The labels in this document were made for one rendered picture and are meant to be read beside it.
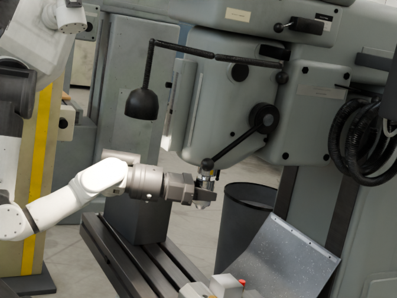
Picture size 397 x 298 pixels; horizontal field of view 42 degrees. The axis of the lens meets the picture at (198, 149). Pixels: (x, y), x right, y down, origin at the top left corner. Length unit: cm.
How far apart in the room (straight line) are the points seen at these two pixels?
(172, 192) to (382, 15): 66
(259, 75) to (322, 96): 18
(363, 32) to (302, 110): 24
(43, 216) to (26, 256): 198
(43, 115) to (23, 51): 165
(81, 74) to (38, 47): 840
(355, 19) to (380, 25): 8
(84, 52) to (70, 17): 840
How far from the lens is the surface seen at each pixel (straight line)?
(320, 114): 128
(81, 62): 965
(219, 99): 114
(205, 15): 110
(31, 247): 318
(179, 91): 117
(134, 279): 145
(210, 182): 127
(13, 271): 324
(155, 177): 125
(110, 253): 157
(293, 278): 153
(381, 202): 143
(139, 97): 110
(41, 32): 131
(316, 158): 131
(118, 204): 170
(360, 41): 133
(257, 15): 112
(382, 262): 153
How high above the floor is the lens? 165
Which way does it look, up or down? 14 degrees down
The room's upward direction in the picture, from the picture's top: 11 degrees clockwise
